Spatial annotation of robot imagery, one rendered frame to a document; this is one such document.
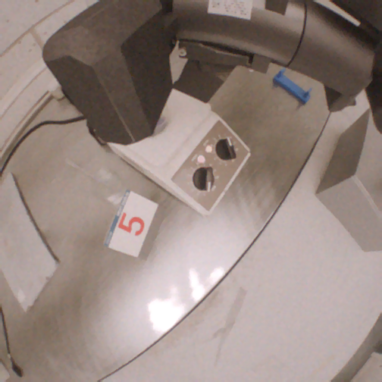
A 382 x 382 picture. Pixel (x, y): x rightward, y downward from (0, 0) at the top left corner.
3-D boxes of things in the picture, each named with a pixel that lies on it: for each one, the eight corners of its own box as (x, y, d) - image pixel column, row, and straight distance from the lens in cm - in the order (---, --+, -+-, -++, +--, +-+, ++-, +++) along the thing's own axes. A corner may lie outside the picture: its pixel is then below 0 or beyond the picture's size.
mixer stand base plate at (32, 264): (60, 264, 40) (56, 264, 39) (28, 313, 53) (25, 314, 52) (12, 170, 58) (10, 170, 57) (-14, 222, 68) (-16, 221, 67)
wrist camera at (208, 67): (261, 63, 11) (239, 126, 16) (265, 20, 18) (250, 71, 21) (155, 42, 12) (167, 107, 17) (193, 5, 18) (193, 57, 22)
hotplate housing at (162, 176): (248, 157, 35) (261, 133, 28) (206, 220, 30) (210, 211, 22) (151, 101, 41) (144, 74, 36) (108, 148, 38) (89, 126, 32)
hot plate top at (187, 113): (214, 109, 29) (214, 105, 28) (161, 172, 24) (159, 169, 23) (152, 80, 34) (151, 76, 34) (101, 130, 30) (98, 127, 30)
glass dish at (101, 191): (129, 188, 33) (125, 184, 31) (106, 209, 34) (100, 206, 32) (114, 166, 36) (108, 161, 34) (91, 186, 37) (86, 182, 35)
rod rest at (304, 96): (309, 98, 52) (315, 89, 50) (305, 104, 50) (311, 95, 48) (278, 74, 54) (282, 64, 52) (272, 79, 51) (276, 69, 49)
